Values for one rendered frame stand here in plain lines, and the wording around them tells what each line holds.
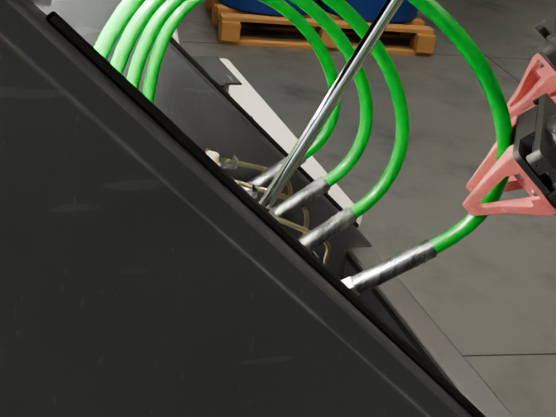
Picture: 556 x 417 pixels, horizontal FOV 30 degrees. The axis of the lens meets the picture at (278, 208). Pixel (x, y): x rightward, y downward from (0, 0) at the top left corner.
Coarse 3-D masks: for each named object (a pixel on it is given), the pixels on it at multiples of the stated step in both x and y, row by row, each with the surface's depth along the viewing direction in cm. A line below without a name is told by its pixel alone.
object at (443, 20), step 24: (144, 0) 83; (408, 0) 84; (432, 0) 83; (120, 24) 83; (456, 24) 84; (96, 48) 84; (480, 72) 86; (504, 96) 87; (504, 120) 88; (504, 144) 89; (480, 216) 92; (432, 240) 93; (456, 240) 92
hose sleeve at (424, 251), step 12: (408, 252) 93; (420, 252) 93; (432, 252) 93; (384, 264) 94; (396, 264) 93; (408, 264) 93; (420, 264) 93; (360, 276) 94; (372, 276) 94; (384, 276) 94; (360, 288) 94; (372, 288) 94
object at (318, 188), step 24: (168, 0) 101; (312, 0) 106; (336, 24) 108; (144, 48) 102; (360, 72) 111; (360, 96) 113; (360, 120) 114; (360, 144) 115; (336, 168) 116; (312, 192) 116; (288, 216) 116
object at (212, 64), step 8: (192, 56) 199; (200, 56) 200; (208, 56) 200; (200, 64) 195; (208, 64) 196; (216, 64) 196; (208, 72) 191; (216, 72) 192; (224, 72) 192; (216, 80) 187; (224, 80) 188; (232, 80) 188
